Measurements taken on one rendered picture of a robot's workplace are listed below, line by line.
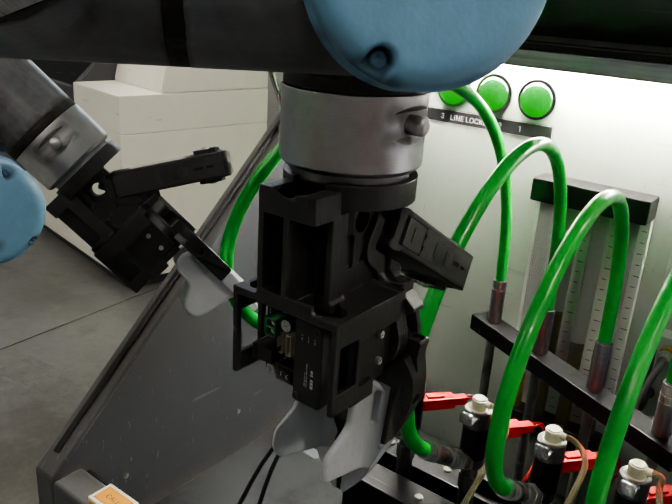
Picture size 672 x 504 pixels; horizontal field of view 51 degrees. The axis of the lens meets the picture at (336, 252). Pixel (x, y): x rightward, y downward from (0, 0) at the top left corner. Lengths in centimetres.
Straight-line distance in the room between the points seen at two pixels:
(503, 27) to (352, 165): 14
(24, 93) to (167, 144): 293
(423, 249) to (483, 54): 21
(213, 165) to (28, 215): 21
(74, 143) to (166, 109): 289
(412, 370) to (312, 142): 14
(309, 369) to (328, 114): 13
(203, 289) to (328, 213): 37
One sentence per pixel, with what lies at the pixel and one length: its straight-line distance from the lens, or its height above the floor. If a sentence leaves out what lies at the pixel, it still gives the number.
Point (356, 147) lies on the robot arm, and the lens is 34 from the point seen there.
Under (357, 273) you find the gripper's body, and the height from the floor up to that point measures 136.
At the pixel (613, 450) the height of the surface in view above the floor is 120.
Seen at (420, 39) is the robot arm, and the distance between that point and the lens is 21.
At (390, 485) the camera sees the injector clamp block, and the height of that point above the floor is 98.
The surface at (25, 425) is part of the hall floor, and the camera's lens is 278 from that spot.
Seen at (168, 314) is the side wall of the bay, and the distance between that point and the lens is 92.
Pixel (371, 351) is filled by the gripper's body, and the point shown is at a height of 132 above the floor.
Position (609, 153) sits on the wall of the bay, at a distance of 94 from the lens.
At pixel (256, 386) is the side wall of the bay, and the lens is 110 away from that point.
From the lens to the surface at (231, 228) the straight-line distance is 70.
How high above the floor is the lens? 150
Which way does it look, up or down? 20 degrees down
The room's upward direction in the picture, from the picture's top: 4 degrees clockwise
